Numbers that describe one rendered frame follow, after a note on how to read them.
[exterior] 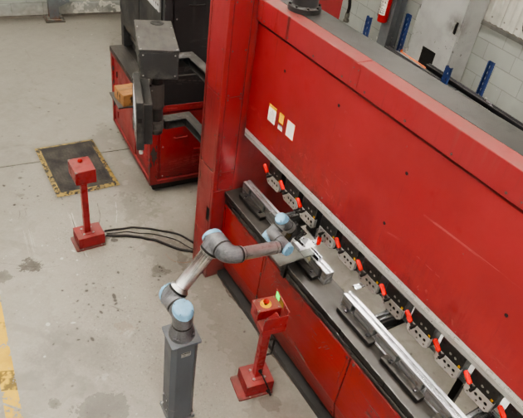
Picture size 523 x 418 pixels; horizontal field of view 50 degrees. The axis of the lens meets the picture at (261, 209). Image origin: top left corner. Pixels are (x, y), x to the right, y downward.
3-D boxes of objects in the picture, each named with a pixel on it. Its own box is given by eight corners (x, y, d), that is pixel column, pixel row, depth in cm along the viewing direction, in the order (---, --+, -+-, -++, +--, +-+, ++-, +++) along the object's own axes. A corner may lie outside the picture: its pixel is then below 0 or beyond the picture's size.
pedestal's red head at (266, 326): (250, 313, 352) (253, 293, 341) (273, 308, 358) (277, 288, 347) (261, 337, 338) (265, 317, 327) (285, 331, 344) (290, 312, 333)
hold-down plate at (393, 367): (378, 360, 309) (380, 357, 307) (386, 357, 311) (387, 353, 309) (416, 403, 290) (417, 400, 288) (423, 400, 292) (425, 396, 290)
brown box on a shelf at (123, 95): (109, 93, 488) (108, 80, 480) (138, 89, 499) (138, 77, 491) (118, 109, 468) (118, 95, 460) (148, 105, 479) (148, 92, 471)
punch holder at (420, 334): (404, 328, 289) (414, 307, 279) (417, 323, 293) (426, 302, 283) (425, 350, 280) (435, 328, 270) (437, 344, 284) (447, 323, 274)
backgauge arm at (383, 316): (359, 329, 342) (365, 314, 334) (433, 297, 373) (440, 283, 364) (368, 338, 337) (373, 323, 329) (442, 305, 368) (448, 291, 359)
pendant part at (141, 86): (132, 117, 410) (131, 72, 388) (149, 117, 413) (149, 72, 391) (136, 150, 376) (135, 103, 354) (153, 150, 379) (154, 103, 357)
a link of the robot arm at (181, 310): (177, 333, 306) (178, 317, 297) (166, 317, 314) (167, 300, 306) (197, 326, 312) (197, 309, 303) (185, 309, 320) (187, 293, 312)
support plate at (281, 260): (264, 248, 352) (264, 246, 352) (298, 237, 365) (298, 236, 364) (279, 266, 341) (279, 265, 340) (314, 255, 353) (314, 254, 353)
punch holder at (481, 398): (461, 389, 264) (474, 367, 254) (473, 382, 268) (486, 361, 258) (486, 415, 254) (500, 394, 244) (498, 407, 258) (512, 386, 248)
